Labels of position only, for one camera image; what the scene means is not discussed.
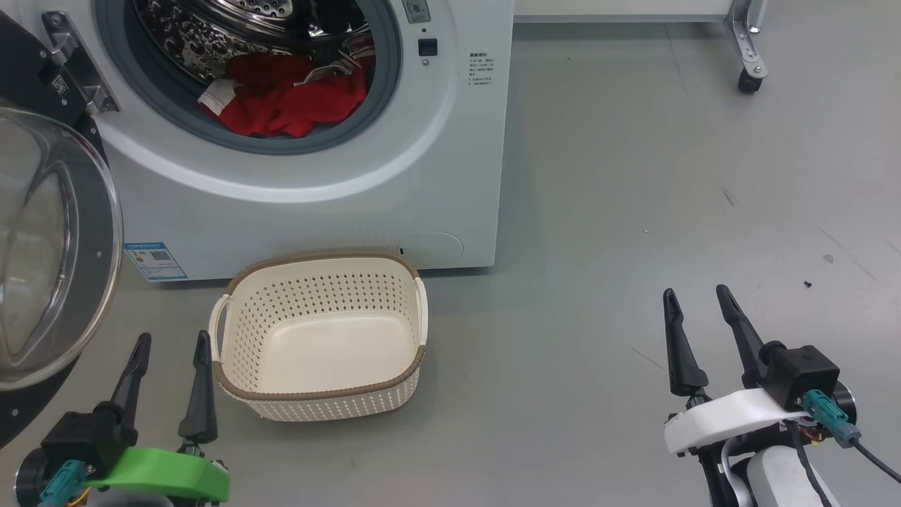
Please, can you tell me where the right cable with teal connector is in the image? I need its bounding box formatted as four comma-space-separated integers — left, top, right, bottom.
801, 389, 901, 487

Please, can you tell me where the cream laundry basket brown rim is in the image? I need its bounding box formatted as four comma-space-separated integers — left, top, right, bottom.
208, 251, 429, 423

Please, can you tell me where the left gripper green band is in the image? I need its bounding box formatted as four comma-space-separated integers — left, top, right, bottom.
84, 330, 232, 507

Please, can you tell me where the red jersey number 23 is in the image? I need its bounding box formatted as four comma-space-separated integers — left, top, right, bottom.
199, 55, 367, 139

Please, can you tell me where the printed text label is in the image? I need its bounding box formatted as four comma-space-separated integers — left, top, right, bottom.
467, 51, 496, 87

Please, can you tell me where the right thin black arm cable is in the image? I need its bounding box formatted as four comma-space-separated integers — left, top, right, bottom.
783, 419, 836, 507

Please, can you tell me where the white furniture base panel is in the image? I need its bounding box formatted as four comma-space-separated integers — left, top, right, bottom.
514, 0, 736, 23

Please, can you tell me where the steel washing machine drum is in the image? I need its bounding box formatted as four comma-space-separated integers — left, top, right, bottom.
132, 0, 374, 80

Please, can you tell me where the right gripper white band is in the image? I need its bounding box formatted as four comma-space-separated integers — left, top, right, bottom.
662, 284, 817, 458

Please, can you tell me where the white washing machine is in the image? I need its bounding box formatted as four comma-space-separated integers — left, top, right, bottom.
0, 0, 516, 283

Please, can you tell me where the blue energy label sticker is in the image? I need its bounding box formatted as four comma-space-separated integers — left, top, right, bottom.
125, 242, 189, 282

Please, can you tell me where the red garment striped trim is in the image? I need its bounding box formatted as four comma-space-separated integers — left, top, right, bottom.
296, 39, 375, 89

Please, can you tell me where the round glass washing machine door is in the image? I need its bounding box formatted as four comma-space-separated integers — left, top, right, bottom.
0, 11, 125, 450

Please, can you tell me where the metal leg with caster wheel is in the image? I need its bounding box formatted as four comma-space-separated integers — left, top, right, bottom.
725, 0, 770, 95

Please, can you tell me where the left cable with teal connector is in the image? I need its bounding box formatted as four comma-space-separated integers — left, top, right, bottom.
37, 459, 88, 507

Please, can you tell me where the grey rubber door gasket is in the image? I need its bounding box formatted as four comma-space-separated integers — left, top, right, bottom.
94, 0, 403, 156

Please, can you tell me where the cable with teal connector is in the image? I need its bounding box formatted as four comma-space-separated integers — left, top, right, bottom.
37, 459, 88, 507
801, 389, 901, 487

